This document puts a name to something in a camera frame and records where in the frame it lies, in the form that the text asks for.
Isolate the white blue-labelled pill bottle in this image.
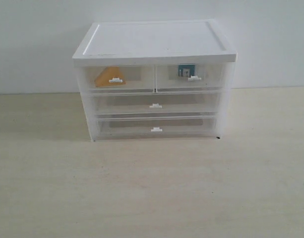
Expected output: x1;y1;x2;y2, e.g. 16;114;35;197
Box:
178;64;196;80

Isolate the yellow cheese wedge toy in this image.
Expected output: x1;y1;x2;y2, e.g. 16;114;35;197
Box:
95;66;126;87

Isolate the clear bottom wide drawer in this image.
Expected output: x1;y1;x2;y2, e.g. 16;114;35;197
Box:
96;115;220;138

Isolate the clear wide drawer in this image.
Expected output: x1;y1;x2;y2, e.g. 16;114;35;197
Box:
96;115;220;138
90;93;221;115

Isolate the clear middle wide drawer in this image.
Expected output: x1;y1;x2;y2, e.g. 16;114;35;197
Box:
90;93;221;115

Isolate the white plastic drawer cabinet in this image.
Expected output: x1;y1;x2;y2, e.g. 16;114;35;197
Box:
72;19;237;141

